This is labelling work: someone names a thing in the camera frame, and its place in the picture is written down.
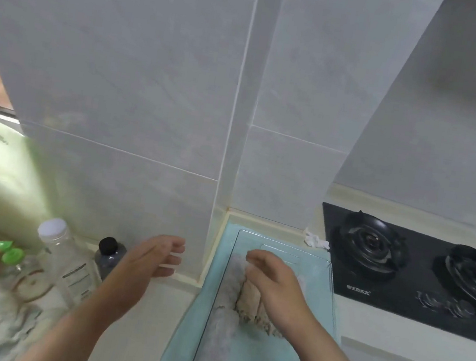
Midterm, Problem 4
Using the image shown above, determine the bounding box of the person's left hand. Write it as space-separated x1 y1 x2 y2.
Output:
99 227 188 333

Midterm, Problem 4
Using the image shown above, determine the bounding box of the black gas stove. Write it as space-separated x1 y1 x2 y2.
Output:
305 202 476 346

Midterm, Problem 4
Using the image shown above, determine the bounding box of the white paper wad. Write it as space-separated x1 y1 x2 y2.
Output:
301 227 332 250

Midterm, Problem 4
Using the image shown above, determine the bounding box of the beige checked towel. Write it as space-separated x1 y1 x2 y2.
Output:
253 300 292 340
231 277 267 328

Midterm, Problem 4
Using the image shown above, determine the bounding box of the clear plastic storage bin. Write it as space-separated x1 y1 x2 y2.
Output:
156 215 356 361

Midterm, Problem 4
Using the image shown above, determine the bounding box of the clear bottle white cap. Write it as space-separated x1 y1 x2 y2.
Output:
27 215 111 314

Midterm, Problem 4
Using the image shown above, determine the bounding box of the person's left forearm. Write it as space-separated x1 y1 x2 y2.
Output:
16 285 125 361

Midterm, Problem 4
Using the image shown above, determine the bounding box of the green capped clear bottle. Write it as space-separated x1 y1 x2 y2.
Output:
0 238 61 308

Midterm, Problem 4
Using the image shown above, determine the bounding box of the dark bottle black cap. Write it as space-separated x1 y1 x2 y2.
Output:
90 236 129 284

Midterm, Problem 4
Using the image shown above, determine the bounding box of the person's right hand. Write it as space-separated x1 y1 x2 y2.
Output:
236 248 327 342

